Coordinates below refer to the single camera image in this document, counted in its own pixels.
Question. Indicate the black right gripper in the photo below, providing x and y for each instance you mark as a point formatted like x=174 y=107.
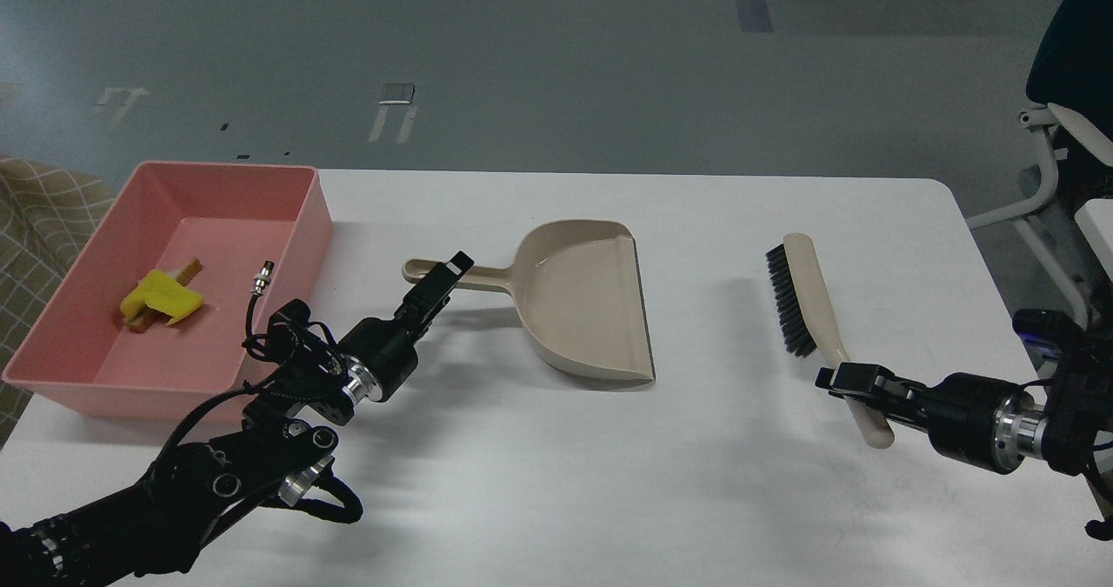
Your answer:
x=968 y=418

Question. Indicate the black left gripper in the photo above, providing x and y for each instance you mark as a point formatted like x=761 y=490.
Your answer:
x=380 y=355

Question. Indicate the beige brush black bristles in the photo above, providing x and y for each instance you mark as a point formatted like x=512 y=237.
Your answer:
x=806 y=316

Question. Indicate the beige plastic dustpan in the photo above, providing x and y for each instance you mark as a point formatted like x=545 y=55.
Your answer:
x=577 y=290

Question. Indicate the white bread scrap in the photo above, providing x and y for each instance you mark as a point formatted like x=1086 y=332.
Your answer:
x=185 y=275

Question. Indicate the yellow banana peel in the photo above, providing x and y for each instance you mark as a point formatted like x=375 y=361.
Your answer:
x=162 y=293

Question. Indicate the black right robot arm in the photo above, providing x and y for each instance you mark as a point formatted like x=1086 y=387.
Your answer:
x=1065 y=431

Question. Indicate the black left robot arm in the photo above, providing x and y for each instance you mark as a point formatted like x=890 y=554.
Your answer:
x=265 y=445

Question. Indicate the pink plastic bin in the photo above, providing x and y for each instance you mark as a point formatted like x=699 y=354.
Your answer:
x=233 y=218

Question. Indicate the white office chair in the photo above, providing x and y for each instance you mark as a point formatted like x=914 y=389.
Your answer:
x=1072 y=167

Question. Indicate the person in teal sweater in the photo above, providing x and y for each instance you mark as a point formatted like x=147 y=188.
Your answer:
x=1073 y=65

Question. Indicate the beige checkered cloth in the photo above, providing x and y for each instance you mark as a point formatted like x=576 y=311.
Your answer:
x=47 y=217

